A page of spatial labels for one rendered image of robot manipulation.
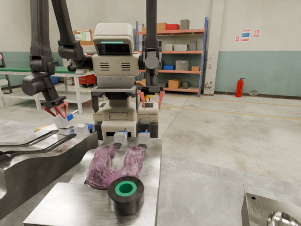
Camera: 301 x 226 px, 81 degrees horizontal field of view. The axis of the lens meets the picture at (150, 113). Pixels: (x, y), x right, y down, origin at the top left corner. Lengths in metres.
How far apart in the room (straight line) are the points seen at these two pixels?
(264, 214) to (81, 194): 0.43
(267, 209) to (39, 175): 0.66
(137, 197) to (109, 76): 0.81
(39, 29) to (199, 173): 0.82
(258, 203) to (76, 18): 7.69
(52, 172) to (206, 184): 0.53
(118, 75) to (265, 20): 5.29
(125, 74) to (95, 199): 0.78
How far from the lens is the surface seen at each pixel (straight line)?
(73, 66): 1.17
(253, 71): 5.98
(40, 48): 0.85
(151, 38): 0.84
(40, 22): 0.86
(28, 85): 0.82
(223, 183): 0.70
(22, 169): 0.65
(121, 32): 1.04
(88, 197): 0.47
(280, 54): 6.09
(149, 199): 0.45
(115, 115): 1.15
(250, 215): 0.52
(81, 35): 7.66
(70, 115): 0.94
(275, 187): 0.77
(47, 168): 0.71
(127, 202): 0.39
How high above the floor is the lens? 1.23
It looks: 19 degrees down
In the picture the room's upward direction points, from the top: straight up
